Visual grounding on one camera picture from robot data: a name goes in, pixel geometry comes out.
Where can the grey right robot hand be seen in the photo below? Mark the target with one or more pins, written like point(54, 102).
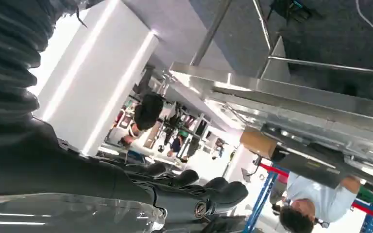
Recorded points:
point(61, 173)

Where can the person in black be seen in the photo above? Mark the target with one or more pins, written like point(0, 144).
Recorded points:
point(148, 112)

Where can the white pillar with light strips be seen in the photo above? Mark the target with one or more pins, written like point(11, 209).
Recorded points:
point(103, 74)

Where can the person in blue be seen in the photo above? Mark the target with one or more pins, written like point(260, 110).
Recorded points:
point(175, 145)

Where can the brown cardboard box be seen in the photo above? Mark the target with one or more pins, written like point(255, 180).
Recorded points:
point(258, 143)

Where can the blue metal shelf rack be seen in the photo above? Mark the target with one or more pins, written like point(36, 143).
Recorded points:
point(261, 199)

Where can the steel bench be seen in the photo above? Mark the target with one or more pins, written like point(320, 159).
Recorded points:
point(270, 93)

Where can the person by blue rack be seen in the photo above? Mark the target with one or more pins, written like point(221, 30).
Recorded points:
point(318, 199)

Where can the black bundle on carpet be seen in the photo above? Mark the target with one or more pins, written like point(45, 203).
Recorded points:
point(289, 8)

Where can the red barrier belt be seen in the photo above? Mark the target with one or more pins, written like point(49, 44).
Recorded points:
point(366, 210)

